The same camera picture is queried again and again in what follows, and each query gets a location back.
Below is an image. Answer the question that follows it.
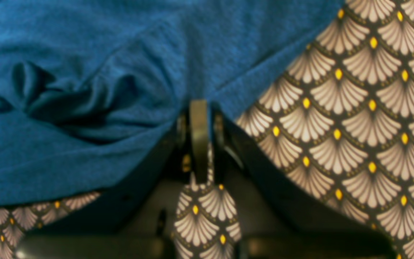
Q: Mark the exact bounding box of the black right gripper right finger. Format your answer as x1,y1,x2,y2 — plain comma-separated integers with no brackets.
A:
212,105,397,259

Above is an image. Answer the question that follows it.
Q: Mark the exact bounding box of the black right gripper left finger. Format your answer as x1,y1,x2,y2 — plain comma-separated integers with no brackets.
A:
31,119,189,259

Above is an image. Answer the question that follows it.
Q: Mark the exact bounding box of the blue long-sleeve T-shirt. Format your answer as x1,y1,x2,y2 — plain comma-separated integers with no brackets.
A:
0,0,345,206

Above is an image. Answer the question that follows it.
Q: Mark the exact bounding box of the fan-patterned table cloth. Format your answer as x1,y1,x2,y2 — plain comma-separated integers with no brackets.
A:
0,0,414,259

